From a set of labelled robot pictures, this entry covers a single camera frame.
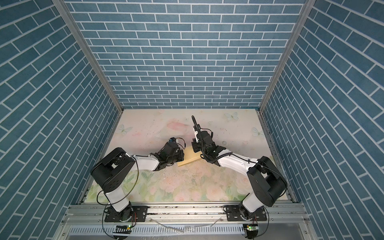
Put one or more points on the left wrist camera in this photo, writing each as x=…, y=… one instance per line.
x=173, y=141

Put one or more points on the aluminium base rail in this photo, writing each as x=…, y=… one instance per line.
x=197, y=212

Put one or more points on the right corner aluminium post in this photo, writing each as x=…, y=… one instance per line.
x=304, y=14

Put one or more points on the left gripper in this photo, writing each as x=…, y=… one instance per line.
x=181, y=156

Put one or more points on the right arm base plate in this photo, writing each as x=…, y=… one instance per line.
x=236, y=213

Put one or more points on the corner aluminium post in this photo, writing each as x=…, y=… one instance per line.
x=77, y=34
x=304, y=14

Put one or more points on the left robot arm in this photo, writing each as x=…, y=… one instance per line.
x=110, y=172

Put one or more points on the left corner aluminium post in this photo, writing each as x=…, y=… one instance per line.
x=77, y=34

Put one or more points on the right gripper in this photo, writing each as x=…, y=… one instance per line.
x=194, y=145

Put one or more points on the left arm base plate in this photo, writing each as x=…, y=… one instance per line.
x=133, y=214

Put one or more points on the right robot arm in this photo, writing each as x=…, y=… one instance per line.
x=267, y=183

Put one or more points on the yellow envelope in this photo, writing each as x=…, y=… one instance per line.
x=189, y=156

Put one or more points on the white slotted cable duct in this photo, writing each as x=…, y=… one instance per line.
x=157, y=230

